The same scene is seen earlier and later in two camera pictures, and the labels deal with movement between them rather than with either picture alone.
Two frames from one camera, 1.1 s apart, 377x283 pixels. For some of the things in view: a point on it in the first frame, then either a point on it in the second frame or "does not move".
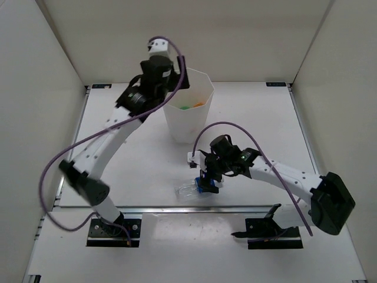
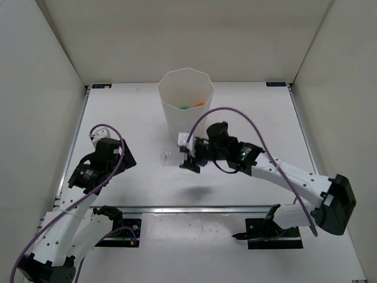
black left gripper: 175,78 to 128,160
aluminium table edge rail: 178,210 does not move
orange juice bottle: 198,104 does not move
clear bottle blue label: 192,190 to 170,157
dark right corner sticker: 275,84 does not move
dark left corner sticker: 102,86 does not move
